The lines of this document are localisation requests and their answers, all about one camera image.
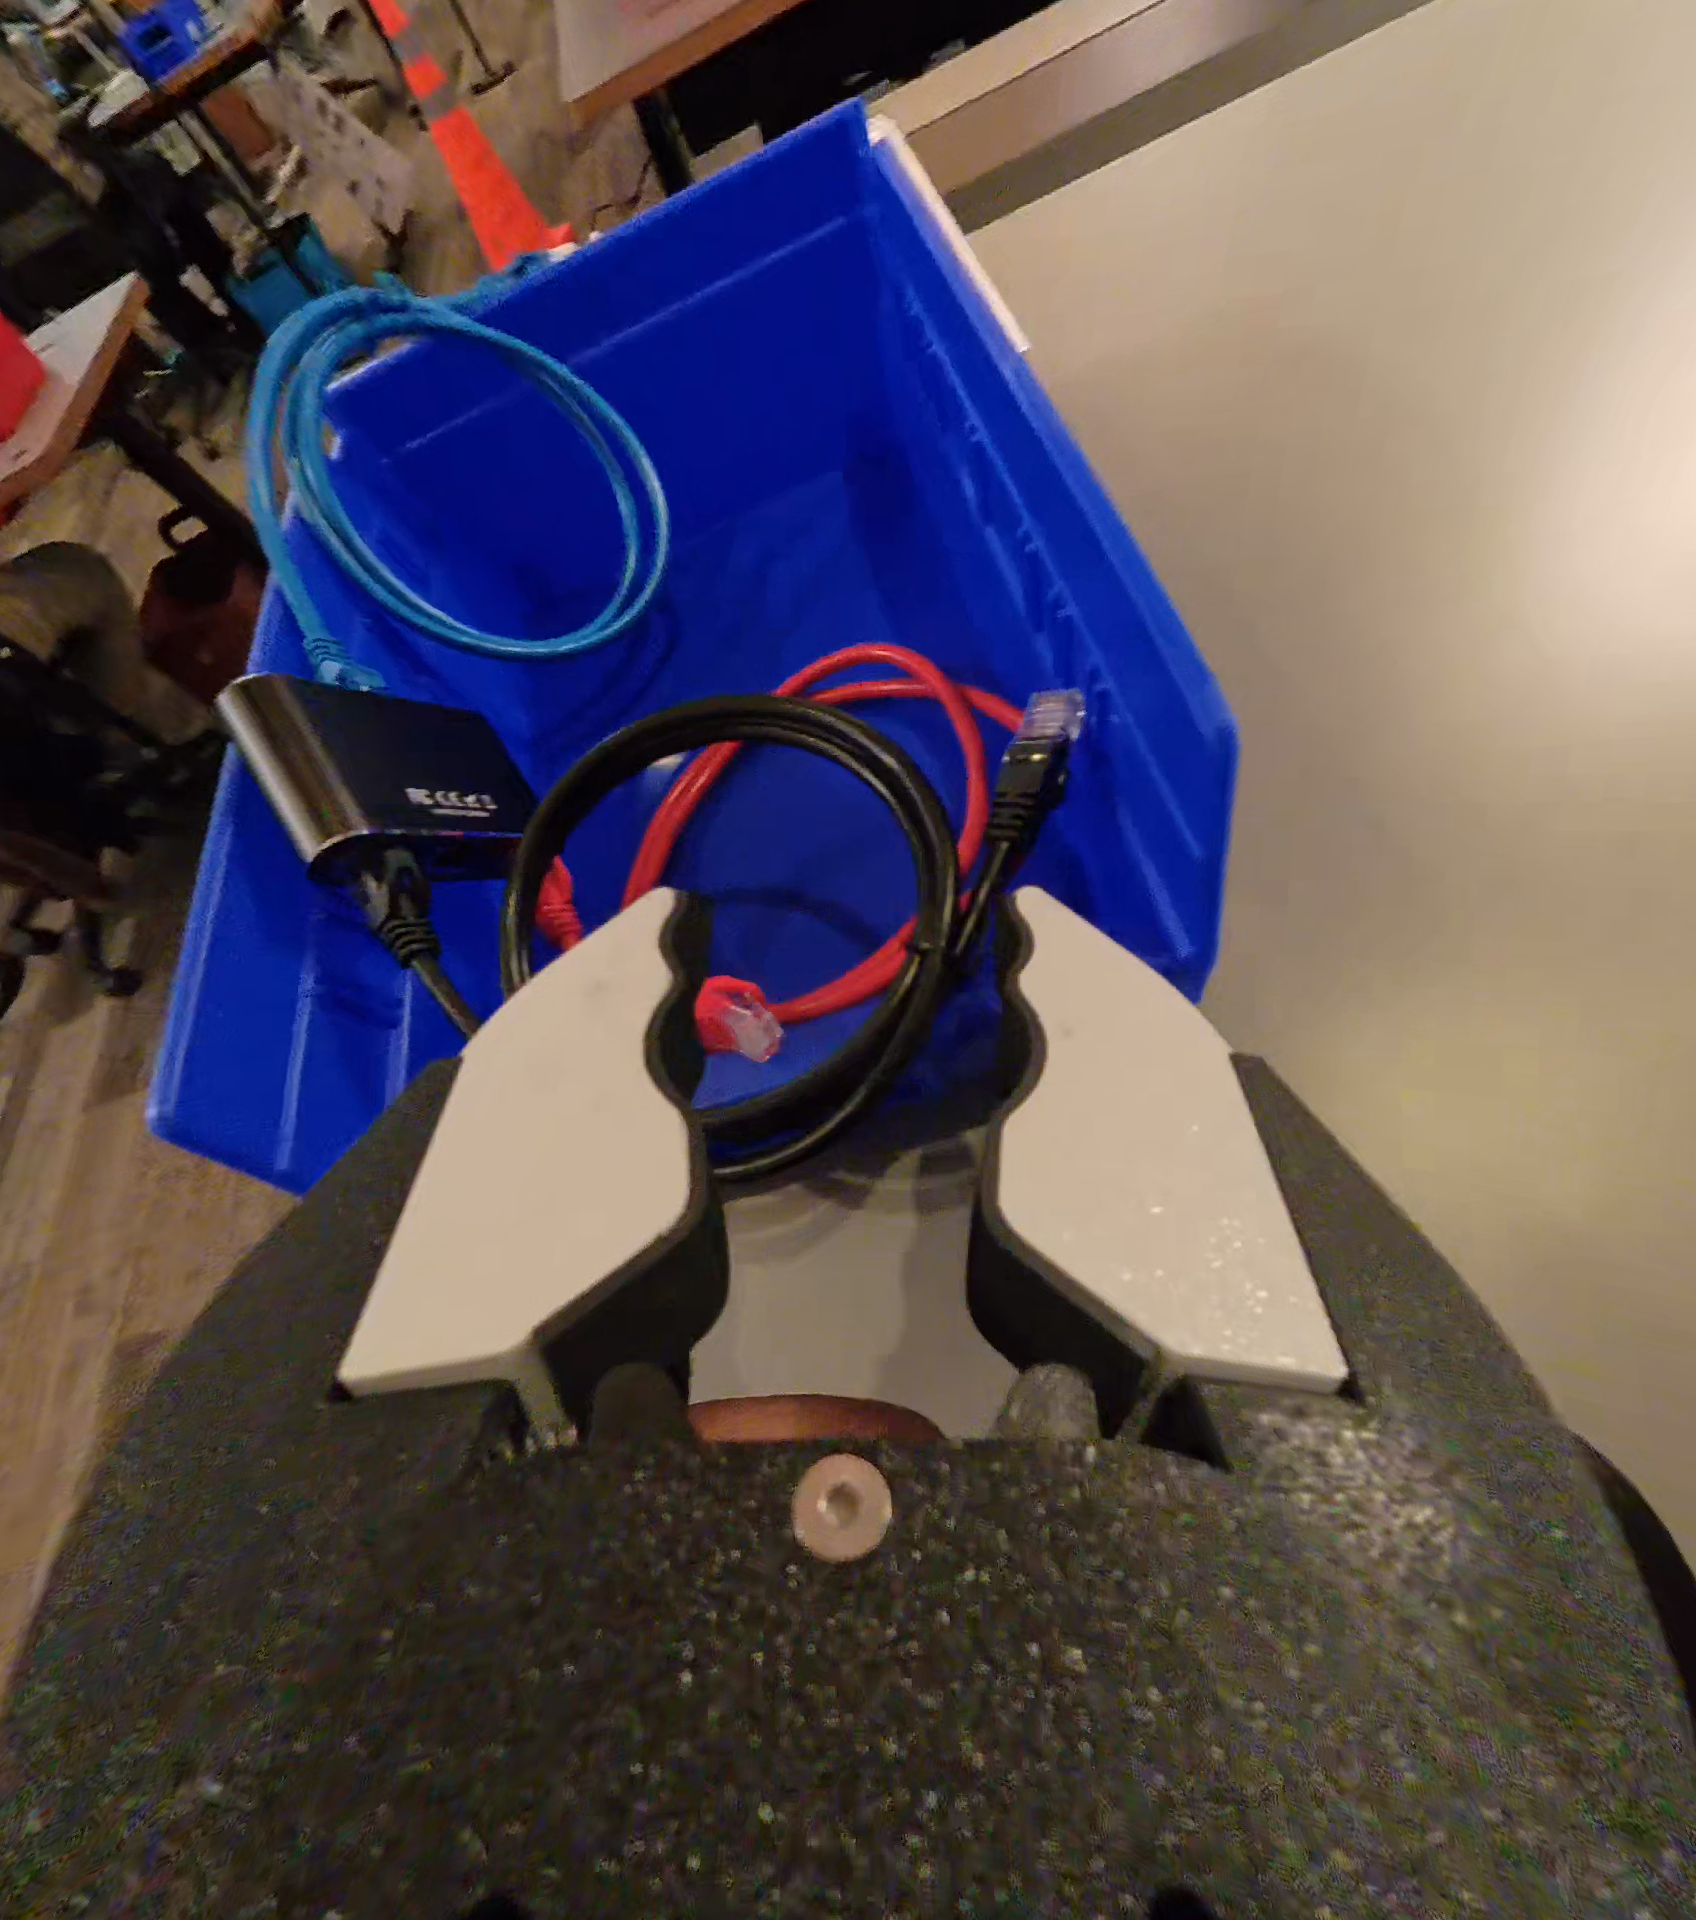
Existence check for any printed paper sheet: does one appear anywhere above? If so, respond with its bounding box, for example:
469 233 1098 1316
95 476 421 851
865 113 1037 356

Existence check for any red ethernet cable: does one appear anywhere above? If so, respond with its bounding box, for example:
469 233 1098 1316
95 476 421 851
529 639 1037 1068

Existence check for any blue plastic bin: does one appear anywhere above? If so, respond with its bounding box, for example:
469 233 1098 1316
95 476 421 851
145 99 1240 1195

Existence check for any blue ethernet cable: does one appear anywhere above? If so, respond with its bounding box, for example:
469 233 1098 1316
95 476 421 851
242 275 676 691

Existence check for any black ethernet cable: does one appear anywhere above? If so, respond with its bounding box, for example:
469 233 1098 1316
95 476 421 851
354 684 1090 1178

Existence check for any black ethernet adapter hub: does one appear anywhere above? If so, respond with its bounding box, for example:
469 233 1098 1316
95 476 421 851
212 669 544 881

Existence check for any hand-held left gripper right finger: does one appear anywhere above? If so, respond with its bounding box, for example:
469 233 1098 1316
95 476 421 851
968 886 1355 1406

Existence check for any orange traffic cone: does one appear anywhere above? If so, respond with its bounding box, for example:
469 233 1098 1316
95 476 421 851
369 0 580 271

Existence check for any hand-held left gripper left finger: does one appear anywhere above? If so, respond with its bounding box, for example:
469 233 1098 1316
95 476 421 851
332 886 724 1406

